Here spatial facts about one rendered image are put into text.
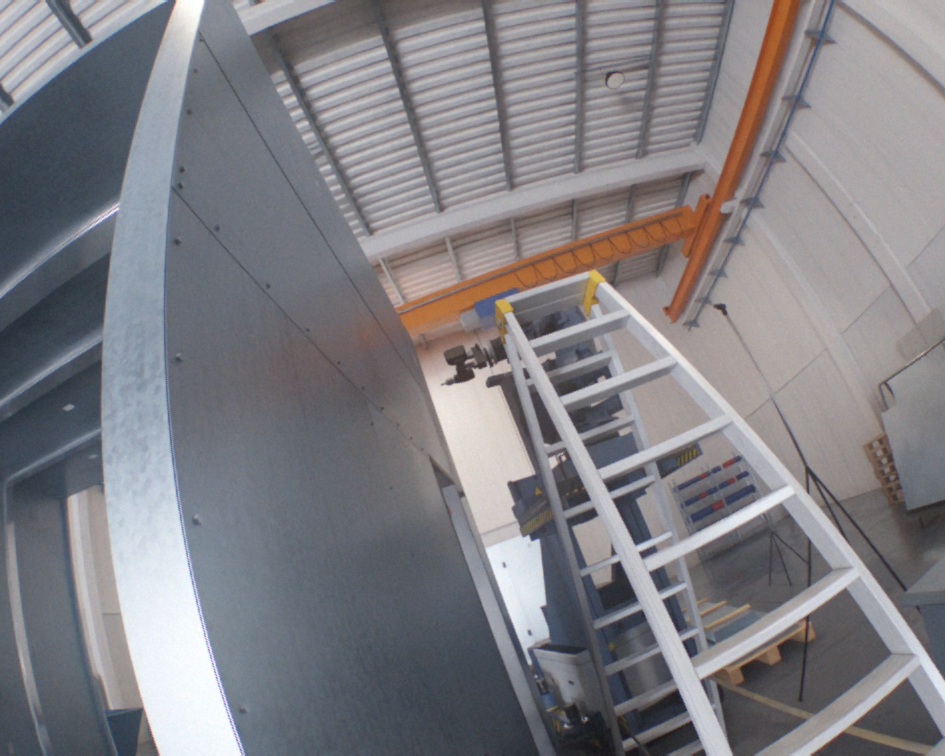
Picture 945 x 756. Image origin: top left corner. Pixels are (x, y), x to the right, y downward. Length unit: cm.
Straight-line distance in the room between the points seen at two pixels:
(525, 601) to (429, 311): 568
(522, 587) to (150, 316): 755
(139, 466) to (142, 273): 23
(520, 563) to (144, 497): 753
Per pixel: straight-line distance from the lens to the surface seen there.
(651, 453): 110
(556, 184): 991
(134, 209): 73
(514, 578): 789
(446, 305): 985
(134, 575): 49
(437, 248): 1067
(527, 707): 263
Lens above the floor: 154
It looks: 23 degrees up
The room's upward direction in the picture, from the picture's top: 21 degrees counter-clockwise
